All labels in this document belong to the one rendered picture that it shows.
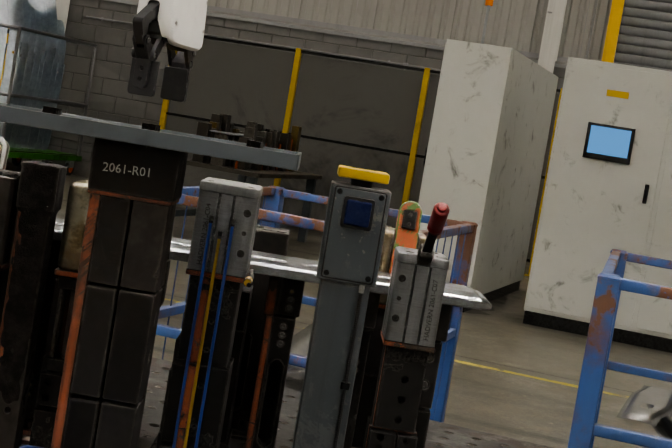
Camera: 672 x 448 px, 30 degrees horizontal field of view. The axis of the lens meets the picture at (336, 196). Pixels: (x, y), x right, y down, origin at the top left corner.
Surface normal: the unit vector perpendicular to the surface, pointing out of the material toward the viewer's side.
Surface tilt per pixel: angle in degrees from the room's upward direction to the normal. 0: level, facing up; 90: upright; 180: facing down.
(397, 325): 90
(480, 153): 90
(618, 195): 90
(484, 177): 90
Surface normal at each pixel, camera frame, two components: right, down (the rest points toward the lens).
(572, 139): -0.25, 0.01
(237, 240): 0.01, 0.06
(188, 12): 0.95, 0.17
